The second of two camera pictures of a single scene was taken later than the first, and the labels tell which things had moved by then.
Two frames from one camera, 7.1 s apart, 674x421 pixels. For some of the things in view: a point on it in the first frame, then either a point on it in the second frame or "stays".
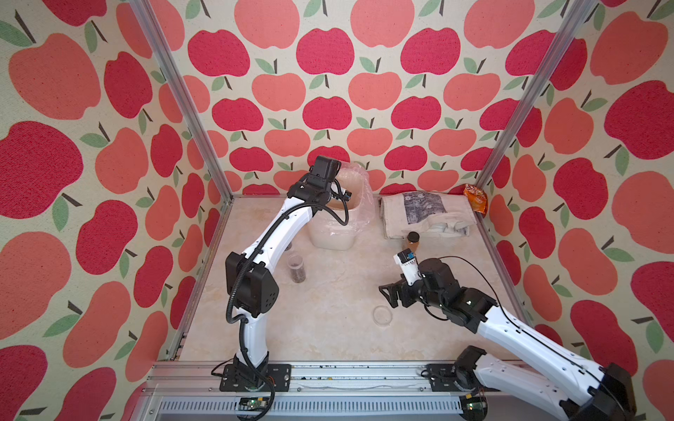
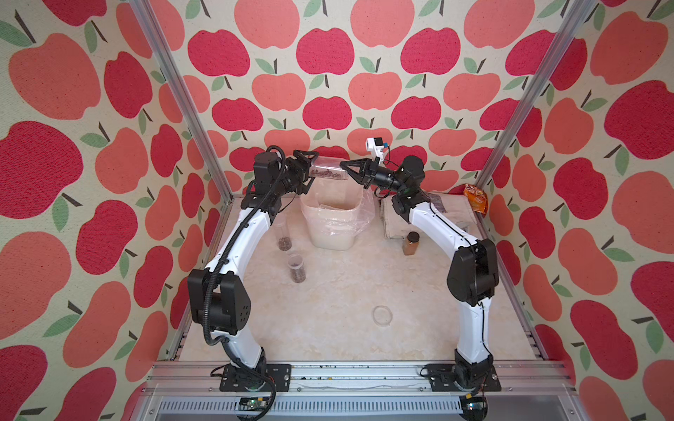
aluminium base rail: (319, 390) stays
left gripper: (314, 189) → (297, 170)
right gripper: (402, 286) → (369, 175)
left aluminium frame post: (154, 29) stays
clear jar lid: (383, 316) stays
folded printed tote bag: (428, 213) stays
